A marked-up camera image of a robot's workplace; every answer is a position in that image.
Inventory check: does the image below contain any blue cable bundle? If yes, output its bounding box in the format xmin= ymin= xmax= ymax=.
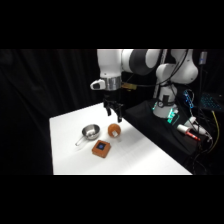
xmin=182 ymin=89 xmax=196 ymax=110

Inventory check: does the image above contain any small steel saucepan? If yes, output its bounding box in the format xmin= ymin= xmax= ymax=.
xmin=74 ymin=123 xmax=102 ymax=147

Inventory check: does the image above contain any blue lit keyboard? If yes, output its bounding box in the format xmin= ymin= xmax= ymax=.
xmin=199 ymin=93 xmax=224 ymax=113

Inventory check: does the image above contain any black curtain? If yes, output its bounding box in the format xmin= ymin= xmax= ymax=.
xmin=0 ymin=49 xmax=224 ymax=176

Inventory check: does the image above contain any black pole with grey box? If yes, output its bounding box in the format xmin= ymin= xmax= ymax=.
xmin=197 ymin=49 xmax=208 ymax=125

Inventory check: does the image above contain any yellow cable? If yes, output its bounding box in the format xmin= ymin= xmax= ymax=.
xmin=209 ymin=109 xmax=221 ymax=153

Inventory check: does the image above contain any white device with red tip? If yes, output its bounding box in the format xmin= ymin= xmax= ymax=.
xmin=176 ymin=116 xmax=203 ymax=142

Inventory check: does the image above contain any orange block with blue square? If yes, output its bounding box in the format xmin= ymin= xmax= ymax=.
xmin=91 ymin=139 xmax=112 ymax=159

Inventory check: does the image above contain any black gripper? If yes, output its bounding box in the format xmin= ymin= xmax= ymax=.
xmin=102 ymin=89 xmax=125 ymax=124

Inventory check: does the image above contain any small green light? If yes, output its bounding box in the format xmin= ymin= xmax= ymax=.
xmin=166 ymin=107 xmax=180 ymax=125

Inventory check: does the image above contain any black robot stand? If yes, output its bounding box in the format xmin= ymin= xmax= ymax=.
xmin=123 ymin=99 xmax=202 ymax=160

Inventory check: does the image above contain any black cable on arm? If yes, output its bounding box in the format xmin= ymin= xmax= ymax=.
xmin=133 ymin=49 xmax=190 ymax=88

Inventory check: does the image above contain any tan wrist camera mount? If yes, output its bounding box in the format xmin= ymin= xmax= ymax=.
xmin=120 ymin=81 xmax=138 ymax=92

